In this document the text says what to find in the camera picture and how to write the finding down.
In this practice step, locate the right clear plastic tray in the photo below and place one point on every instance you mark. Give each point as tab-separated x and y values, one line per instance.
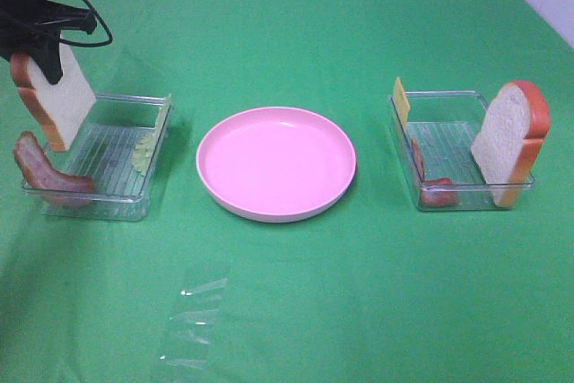
445	124

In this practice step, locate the clear plastic tray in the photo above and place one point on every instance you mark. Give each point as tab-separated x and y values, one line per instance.
102	150
445	124

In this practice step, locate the clear plastic film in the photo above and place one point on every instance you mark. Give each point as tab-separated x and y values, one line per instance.
189	328

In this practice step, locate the pink round plate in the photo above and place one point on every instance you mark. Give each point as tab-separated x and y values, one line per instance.
276	164

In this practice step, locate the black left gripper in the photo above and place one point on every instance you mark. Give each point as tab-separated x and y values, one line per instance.
34	27

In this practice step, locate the bacon strip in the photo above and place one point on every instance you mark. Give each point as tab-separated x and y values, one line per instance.
39	172
435	192

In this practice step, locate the green tablecloth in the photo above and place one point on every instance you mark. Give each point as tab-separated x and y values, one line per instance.
371	290

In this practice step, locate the left clear plastic tray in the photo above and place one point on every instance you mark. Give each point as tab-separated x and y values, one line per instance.
102	150

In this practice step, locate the green lettuce leaf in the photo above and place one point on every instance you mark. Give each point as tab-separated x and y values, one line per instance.
144	149

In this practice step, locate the bread slice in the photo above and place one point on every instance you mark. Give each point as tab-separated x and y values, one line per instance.
59	108
512	134

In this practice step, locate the yellow cheese slice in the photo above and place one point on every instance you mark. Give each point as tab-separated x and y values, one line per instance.
401	102

